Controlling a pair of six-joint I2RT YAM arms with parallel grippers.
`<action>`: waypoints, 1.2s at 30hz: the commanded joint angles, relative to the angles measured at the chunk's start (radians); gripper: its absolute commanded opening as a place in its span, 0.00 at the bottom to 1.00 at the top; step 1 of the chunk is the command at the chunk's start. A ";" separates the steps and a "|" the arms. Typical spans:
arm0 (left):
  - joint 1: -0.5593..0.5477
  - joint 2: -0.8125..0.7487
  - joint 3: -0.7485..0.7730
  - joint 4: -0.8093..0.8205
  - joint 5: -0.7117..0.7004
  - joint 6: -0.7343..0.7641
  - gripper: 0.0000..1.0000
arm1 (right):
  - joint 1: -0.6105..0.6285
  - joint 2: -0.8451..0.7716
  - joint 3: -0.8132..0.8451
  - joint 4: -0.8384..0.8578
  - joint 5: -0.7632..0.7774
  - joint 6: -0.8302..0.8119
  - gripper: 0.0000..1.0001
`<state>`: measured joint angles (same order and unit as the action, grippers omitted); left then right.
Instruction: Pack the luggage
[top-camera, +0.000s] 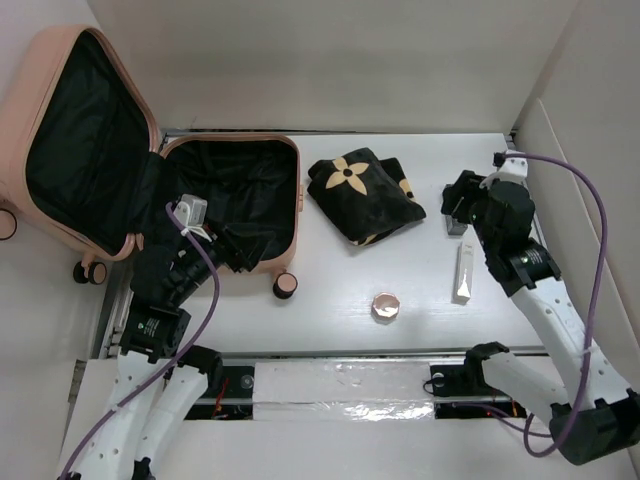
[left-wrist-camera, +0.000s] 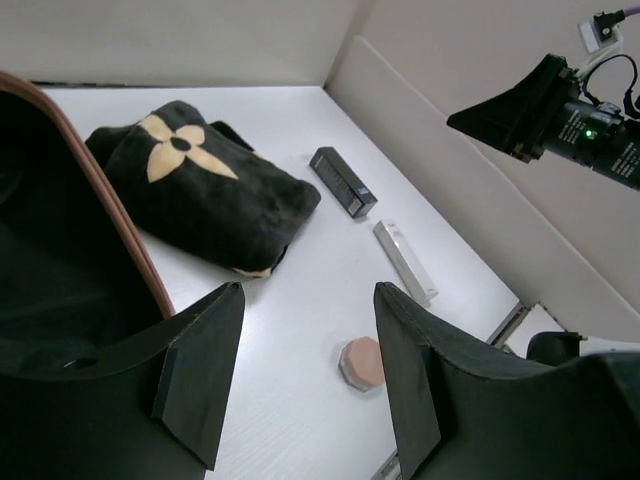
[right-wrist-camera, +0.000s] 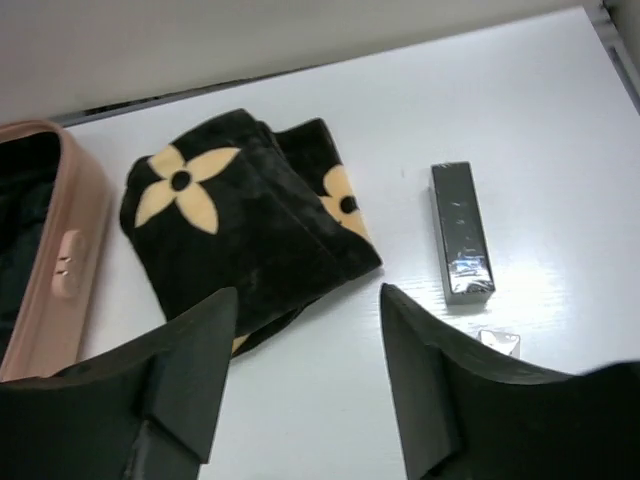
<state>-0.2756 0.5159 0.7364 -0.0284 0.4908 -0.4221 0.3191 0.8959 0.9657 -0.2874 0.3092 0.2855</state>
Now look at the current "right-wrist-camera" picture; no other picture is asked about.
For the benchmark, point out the pink hard-shell suitcase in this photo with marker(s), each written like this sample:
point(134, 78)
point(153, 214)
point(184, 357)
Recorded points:
point(55, 202)

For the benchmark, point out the black glossy rectangular box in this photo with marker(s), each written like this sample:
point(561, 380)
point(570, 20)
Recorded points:
point(465, 266)

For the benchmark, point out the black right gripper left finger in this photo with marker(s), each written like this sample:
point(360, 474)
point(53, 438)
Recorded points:
point(147, 409)

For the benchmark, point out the small clear plastic packet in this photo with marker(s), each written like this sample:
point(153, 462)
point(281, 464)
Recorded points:
point(505, 343)

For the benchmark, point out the black towel with cream flowers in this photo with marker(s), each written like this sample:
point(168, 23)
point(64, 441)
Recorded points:
point(234, 203)

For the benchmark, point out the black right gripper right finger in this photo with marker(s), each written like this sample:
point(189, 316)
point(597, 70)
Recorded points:
point(467, 411)

